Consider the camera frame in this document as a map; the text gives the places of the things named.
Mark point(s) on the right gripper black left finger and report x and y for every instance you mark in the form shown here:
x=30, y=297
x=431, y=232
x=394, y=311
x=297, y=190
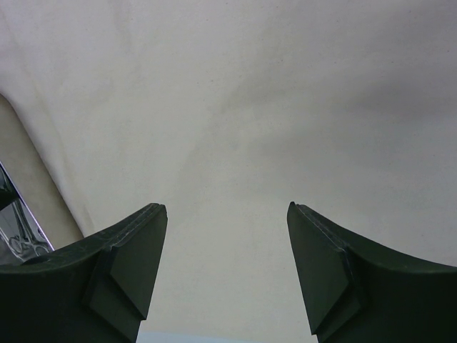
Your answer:
x=98, y=289

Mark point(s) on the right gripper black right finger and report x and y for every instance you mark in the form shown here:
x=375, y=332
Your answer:
x=357, y=290

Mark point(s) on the steel instrument tray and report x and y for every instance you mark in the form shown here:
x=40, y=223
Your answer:
x=10, y=197

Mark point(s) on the beige cloth wrap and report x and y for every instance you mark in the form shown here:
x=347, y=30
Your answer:
x=226, y=112

